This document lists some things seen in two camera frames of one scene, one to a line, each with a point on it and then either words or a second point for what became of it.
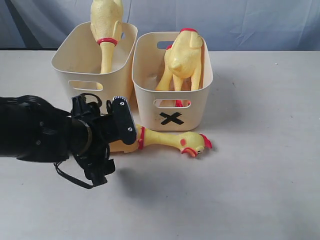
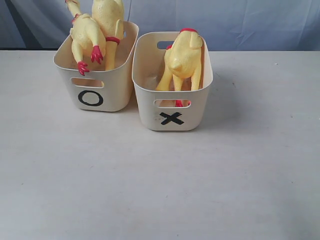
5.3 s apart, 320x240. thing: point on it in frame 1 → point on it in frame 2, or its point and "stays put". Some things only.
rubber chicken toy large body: (106, 18) stays put
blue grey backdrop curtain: (228, 25) stays put
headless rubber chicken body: (182, 59) stays put
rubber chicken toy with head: (190, 142) → (85, 32)
